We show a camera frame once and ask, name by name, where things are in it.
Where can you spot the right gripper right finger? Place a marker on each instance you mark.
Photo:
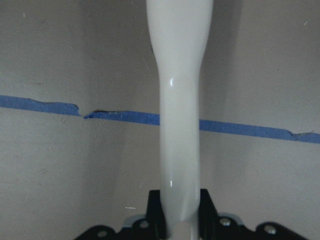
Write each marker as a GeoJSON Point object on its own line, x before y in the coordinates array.
{"type": "Point", "coordinates": [214, 226]}

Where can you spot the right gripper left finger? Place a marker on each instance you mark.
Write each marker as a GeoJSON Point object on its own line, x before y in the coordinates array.
{"type": "Point", "coordinates": [151, 226]}

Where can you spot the beige hand brush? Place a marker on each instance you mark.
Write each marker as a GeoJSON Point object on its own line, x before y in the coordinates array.
{"type": "Point", "coordinates": [179, 31]}

